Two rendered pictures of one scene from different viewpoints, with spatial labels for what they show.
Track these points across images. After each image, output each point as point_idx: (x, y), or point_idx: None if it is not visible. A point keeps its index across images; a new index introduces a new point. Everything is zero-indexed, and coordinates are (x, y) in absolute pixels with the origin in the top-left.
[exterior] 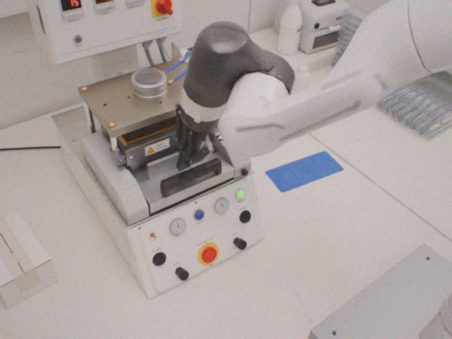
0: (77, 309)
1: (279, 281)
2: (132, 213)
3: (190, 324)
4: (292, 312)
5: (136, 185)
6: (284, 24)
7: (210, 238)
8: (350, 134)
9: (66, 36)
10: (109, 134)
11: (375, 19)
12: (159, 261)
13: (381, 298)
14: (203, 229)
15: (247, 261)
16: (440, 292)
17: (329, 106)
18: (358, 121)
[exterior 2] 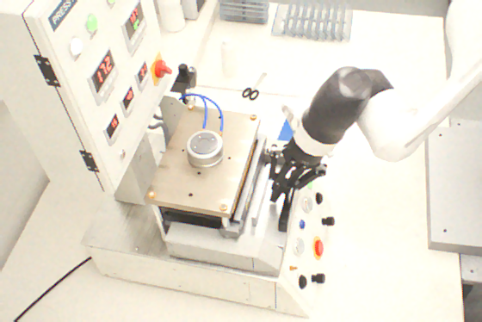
0: None
1: (372, 226)
2: (278, 264)
3: (355, 307)
4: (401, 239)
5: (263, 239)
6: (166, 3)
7: (312, 234)
8: (295, 72)
9: (114, 159)
10: (183, 217)
11: (471, 15)
12: (305, 283)
13: (444, 184)
14: (307, 232)
15: (338, 230)
16: (467, 152)
17: (467, 91)
18: (289, 58)
